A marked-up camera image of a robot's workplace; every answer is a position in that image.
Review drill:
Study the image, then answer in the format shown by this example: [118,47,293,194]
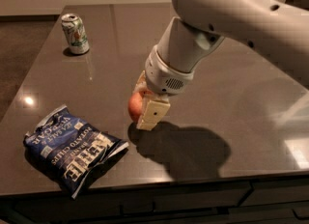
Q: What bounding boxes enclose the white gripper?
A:
[133,45,193,131]

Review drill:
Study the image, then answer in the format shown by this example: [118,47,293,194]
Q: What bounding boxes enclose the red apple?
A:
[127,90,152,123]

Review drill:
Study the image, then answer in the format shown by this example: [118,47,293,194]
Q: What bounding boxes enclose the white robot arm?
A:
[128,0,309,130]

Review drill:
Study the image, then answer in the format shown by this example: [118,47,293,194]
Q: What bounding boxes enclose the blue potato chip bag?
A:
[23,105,128,199]

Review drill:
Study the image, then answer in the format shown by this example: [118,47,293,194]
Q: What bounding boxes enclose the green and white soda can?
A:
[61,14,90,55]

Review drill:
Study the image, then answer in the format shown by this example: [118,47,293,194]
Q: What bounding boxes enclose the dark cabinet drawer front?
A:
[14,182,252,223]

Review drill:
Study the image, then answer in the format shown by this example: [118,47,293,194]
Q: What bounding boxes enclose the dark right drawer front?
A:
[240,179,309,207]

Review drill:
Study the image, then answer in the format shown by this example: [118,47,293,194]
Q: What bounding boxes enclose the black drawer handle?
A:
[120,201,155,216]

